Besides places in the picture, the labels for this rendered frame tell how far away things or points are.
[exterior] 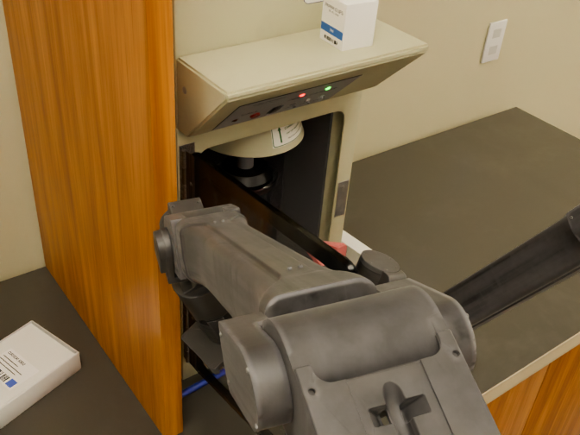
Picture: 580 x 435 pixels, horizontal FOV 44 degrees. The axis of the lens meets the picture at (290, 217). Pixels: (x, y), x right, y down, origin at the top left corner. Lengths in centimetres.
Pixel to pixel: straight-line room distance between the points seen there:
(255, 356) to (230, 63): 60
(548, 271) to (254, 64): 41
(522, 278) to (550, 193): 104
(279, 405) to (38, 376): 92
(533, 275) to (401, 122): 116
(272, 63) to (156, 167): 19
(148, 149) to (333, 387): 56
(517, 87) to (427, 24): 53
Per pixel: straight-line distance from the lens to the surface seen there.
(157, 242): 69
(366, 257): 98
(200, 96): 86
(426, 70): 192
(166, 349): 101
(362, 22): 94
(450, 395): 32
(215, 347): 82
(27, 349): 126
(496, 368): 134
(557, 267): 82
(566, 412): 186
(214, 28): 91
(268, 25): 95
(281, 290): 38
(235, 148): 106
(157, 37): 76
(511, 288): 85
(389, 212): 165
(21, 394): 120
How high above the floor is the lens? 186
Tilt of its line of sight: 35 degrees down
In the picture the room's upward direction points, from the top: 5 degrees clockwise
